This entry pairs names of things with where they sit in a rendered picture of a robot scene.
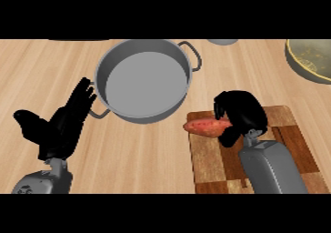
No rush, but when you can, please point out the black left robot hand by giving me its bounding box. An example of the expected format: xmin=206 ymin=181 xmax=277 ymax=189
xmin=12 ymin=76 xmax=97 ymax=162

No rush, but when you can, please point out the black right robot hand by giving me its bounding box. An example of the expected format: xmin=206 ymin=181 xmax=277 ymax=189
xmin=212 ymin=89 xmax=268 ymax=148

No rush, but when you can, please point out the orange sweet potato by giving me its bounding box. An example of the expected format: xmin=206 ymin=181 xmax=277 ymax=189
xmin=183 ymin=117 xmax=233 ymax=138

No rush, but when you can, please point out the wooden cutting board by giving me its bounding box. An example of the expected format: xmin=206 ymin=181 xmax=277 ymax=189
xmin=186 ymin=105 xmax=331 ymax=195

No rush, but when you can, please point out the grey metal pot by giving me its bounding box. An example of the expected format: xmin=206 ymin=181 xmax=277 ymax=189
xmin=85 ymin=39 xmax=202 ymax=125

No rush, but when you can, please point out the brass bowl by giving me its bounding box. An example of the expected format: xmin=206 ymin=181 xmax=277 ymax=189
xmin=283 ymin=39 xmax=331 ymax=86

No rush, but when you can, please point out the small grey round object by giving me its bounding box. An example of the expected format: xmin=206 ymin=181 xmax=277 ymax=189
xmin=205 ymin=39 xmax=240 ymax=46

